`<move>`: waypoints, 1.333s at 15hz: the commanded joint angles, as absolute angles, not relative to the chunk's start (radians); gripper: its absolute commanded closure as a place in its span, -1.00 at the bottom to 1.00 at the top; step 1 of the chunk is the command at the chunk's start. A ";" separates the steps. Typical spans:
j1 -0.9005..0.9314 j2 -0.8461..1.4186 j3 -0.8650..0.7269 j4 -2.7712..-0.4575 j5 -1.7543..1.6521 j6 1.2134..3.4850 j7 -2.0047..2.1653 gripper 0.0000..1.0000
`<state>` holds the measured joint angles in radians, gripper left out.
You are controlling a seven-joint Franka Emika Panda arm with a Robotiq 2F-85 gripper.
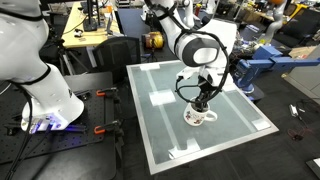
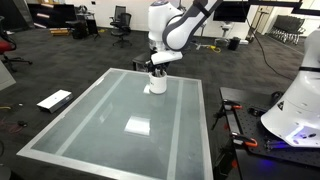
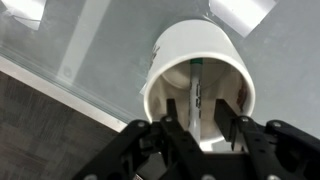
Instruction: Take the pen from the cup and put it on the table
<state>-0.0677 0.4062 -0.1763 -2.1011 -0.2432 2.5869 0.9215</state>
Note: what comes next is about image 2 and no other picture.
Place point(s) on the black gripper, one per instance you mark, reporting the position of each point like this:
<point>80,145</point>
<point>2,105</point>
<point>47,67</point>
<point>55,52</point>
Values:
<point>160,66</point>

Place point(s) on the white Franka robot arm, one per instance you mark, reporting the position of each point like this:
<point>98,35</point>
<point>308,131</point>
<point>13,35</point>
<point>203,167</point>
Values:
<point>176,30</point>

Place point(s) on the white ceramic mug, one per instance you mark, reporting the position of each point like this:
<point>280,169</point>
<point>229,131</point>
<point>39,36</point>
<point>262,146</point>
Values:
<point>158,86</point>

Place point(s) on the black mesh office chair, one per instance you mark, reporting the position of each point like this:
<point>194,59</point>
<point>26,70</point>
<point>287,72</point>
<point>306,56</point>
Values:
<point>119,11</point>
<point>122,28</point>

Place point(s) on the white stool stand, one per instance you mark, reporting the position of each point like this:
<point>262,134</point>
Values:
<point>226,31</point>

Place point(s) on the black trash bin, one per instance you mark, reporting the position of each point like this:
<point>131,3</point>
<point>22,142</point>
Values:
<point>234,44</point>

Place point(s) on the black cluttered desk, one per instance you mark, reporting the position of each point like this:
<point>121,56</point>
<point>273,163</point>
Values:
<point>83,25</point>

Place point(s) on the small white floor box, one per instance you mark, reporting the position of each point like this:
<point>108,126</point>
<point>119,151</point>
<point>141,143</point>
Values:
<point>244,42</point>

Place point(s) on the black monitor screen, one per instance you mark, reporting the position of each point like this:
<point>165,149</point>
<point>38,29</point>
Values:
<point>230,11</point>

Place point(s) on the black optical breadboard bench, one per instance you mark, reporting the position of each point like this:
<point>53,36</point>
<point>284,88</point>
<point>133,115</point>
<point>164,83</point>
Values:
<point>246,126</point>

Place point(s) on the yellow wooden crate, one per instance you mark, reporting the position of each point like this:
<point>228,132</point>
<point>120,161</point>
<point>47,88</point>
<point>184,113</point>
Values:
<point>60,32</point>

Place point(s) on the flat white box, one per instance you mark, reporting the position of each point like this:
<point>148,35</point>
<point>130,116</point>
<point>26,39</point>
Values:
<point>55,100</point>

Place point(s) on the black shelving cabinet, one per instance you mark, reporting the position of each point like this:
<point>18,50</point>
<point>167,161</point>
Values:
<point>53,15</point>

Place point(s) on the stack of black chairs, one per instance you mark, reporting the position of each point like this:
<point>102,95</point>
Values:
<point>287,28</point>

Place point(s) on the small black floor gadget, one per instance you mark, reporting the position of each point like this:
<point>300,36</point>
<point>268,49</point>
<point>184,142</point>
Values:
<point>22,123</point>

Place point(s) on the grey panel board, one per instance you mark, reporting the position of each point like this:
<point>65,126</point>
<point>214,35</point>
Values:
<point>5,78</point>

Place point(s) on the red office chair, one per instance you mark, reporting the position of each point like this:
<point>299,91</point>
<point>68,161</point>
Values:
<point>6,46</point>

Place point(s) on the small black mount bracket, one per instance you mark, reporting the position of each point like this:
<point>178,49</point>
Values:
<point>256,111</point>

